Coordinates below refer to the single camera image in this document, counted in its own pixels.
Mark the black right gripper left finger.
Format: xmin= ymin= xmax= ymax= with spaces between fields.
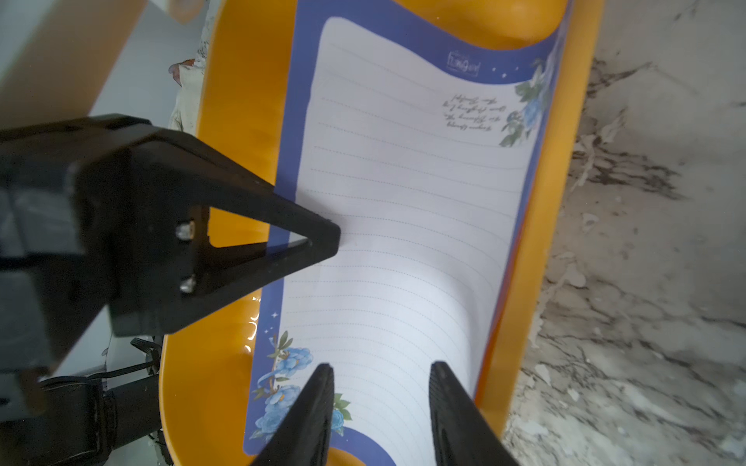
xmin=251 ymin=364 xmax=334 ymax=466

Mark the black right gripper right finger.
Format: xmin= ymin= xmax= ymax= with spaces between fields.
xmin=429 ymin=361 xmax=518 ymax=466

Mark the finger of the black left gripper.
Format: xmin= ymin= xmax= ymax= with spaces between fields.
xmin=110 ymin=130 xmax=341 ymax=336

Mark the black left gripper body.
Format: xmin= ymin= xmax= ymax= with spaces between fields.
xmin=1 ymin=115 xmax=152 ymax=373

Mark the yellow plastic storage box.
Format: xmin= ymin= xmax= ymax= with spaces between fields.
xmin=159 ymin=1 xmax=604 ymax=465

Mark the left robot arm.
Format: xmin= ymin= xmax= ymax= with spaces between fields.
xmin=1 ymin=115 xmax=341 ymax=465

